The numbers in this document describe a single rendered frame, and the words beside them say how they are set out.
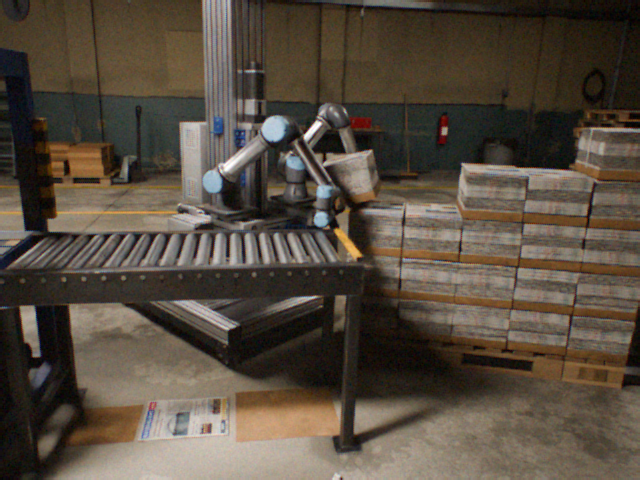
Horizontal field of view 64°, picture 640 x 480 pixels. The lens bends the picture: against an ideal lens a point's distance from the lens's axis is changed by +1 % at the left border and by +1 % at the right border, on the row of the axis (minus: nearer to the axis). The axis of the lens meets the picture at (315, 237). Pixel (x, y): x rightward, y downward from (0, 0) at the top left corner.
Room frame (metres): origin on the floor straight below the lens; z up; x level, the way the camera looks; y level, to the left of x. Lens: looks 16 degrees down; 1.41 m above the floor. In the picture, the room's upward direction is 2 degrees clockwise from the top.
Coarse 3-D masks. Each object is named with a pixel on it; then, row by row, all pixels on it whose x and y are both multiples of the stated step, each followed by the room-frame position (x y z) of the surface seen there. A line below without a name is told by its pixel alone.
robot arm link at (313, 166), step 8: (296, 128) 2.54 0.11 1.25; (296, 136) 2.54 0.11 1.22; (288, 144) 2.56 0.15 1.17; (296, 144) 2.54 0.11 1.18; (304, 144) 2.55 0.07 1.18; (296, 152) 2.55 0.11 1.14; (304, 152) 2.53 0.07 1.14; (312, 152) 2.55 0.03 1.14; (304, 160) 2.53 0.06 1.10; (312, 160) 2.53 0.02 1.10; (312, 168) 2.52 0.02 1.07; (320, 168) 2.52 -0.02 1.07; (312, 176) 2.53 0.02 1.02; (320, 176) 2.51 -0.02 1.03; (328, 176) 2.54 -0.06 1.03; (320, 184) 2.51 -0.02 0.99; (328, 184) 2.50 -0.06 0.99; (336, 192) 2.49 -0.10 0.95
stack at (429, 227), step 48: (384, 240) 2.59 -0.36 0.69; (432, 240) 2.55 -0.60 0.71; (480, 240) 2.51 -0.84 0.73; (528, 240) 2.47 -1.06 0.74; (576, 240) 2.43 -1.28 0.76; (384, 288) 2.59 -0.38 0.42; (432, 288) 2.55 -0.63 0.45; (480, 288) 2.50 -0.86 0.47; (528, 288) 2.46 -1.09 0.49; (384, 336) 2.59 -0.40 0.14; (480, 336) 2.50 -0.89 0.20; (528, 336) 2.45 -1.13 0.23
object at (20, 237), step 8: (0, 232) 2.16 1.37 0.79; (8, 232) 2.17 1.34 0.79; (16, 232) 2.17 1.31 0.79; (24, 232) 2.18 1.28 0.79; (32, 232) 2.18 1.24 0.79; (0, 240) 2.03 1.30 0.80; (8, 240) 2.02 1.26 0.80; (16, 240) 2.03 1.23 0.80; (24, 240) 2.05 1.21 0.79; (0, 248) 1.91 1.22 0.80; (8, 248) 1.92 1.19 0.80; (16, 248) 1.96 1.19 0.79; (24, 248) 2.03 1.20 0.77; (0, 256) 1.83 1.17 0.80; (8, 256) 1.88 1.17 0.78; (16, 256) 1.95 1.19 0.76; (0, 264) 1.81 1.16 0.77; (8, 264) 1.87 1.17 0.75
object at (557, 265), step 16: (400, 256) 2.57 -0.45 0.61; (416, 256) 2.56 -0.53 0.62; (432, 256) 2.55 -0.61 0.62; (448, 256) 2.53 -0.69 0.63; (464, 256) 2.52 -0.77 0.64; (480, 256) 2.50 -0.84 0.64; (400, 272) 2.87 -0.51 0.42; (368, 288) 2.60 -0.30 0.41; (480, 304) 2.50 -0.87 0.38; (496, 304) 2.48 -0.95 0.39; (512, 304) 2.48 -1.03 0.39; (528, 304) 2.45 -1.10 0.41; (544, 304) 2.44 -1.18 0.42; (400, 336) 2.57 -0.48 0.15; (416, 336) 2.55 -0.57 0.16; (432, 336) 2.54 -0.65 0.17; (448, 336) 2.52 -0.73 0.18; (544, 352) 2.43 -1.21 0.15; (560, 352) 2.42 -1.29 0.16
